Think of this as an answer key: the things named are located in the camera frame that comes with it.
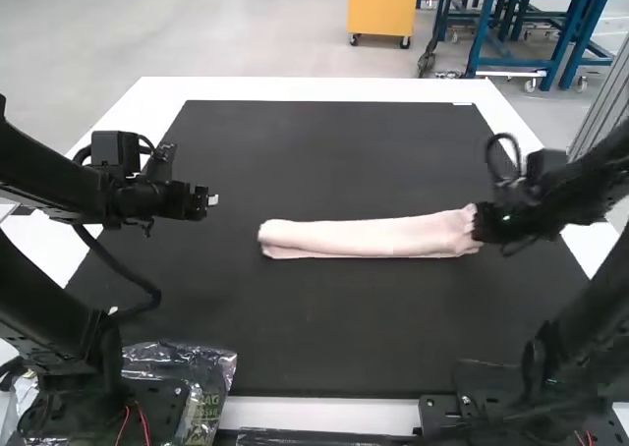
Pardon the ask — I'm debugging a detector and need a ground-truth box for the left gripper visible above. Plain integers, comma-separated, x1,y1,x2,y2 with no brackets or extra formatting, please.
145,177,221,222

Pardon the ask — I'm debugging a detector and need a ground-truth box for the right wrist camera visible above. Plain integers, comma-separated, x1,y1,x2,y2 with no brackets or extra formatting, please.
525,149,567,182

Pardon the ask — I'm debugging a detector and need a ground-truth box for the pale towel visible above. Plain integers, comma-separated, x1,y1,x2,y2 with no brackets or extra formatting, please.
257,202,481,261

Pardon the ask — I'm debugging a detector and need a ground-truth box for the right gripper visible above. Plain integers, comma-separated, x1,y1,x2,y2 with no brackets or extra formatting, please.
473,199,536,246

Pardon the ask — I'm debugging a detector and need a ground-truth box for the black cable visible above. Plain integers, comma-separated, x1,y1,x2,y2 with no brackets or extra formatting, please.
72,219,164,320
485,132,526,188

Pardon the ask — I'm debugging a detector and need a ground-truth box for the yellow cart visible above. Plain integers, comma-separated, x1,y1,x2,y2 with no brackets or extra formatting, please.
345,0,424,50

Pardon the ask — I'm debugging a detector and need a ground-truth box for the silver foil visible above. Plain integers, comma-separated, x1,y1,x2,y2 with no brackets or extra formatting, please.
119,339,239,446

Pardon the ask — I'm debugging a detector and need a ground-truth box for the grey aluminium post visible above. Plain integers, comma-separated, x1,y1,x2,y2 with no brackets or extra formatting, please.
566,37,629,158

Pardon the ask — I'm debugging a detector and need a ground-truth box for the black mat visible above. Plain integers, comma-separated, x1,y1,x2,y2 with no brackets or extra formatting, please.
63,99,591,400

